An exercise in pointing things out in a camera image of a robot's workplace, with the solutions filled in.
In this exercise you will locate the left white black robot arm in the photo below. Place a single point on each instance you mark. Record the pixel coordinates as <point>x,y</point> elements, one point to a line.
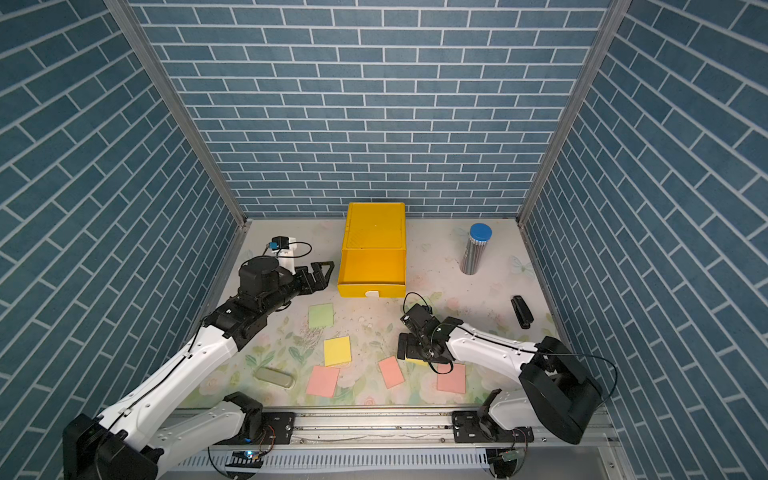
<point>125,441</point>

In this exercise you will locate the middle pink sticky note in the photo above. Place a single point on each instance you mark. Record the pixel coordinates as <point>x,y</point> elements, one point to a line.
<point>391,372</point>

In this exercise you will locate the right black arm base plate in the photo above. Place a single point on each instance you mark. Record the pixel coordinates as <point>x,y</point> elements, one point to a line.
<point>473,427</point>

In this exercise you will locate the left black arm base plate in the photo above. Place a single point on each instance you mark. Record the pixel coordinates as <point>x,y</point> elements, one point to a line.
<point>275,428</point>

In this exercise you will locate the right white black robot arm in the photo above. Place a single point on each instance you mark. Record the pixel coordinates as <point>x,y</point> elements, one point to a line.
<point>561,396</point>

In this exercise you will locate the left green sticky note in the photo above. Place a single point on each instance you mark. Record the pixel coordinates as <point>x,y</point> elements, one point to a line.
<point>320,316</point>

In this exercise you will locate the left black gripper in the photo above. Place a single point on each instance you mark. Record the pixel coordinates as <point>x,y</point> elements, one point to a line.
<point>319,282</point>

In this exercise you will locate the left pink sticky note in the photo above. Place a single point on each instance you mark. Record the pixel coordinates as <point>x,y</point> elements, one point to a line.
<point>323,381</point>

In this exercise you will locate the yellow three-drawer cabinet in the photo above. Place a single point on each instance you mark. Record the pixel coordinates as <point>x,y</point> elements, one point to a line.
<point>374,251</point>

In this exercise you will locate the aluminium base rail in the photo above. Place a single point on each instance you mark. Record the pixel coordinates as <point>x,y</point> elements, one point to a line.
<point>346,427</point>

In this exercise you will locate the pink sticky note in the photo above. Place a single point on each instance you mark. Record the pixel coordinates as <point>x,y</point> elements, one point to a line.
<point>391,372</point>
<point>451,378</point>
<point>323,381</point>

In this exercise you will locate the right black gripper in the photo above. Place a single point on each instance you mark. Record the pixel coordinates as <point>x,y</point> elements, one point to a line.
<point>409,348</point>

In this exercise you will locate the right pink sticky note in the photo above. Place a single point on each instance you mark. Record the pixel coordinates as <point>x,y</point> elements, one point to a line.
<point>451,378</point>

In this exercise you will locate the translucent green eraser block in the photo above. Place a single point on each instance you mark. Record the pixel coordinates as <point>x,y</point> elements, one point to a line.
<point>274,377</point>

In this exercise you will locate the yellow sticky note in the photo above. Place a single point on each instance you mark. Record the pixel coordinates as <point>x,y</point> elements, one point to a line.
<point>417,362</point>
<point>337,351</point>

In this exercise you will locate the blue-capped striped cylinder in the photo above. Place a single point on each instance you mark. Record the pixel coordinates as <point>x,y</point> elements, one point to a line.
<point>478,238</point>

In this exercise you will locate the black stapler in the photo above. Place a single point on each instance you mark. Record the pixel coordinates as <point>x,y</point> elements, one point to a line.
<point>522,312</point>

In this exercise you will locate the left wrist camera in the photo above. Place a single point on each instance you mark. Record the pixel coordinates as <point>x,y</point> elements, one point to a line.
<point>284,250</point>

